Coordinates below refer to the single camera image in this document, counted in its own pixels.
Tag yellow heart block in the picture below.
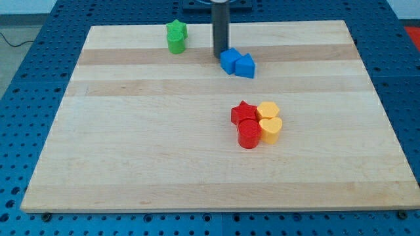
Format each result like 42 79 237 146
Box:
259 117 283 144

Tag blue cube block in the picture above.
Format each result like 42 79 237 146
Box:
220 48 242 75

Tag red star block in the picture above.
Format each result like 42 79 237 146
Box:
230 100 257 125

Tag blue triangle block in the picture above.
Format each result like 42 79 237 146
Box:
235 54 255 79

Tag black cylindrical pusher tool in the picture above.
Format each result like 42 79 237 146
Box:
211 0 230 59

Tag wooden board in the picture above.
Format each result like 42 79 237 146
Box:
21 20 419 213

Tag green cylinder block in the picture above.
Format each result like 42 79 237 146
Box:
167 31 186 54

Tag yellow hexagon block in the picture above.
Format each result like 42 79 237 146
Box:
256 101 280 120

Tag red cylinder block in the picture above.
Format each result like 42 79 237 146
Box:
237 119 261 149

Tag black cable on floor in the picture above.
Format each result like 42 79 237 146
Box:
0 31 35 48

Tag red object at right edge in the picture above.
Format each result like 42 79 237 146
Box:
404 26 420 50

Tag green star block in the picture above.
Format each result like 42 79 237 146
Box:
165 19 188 39

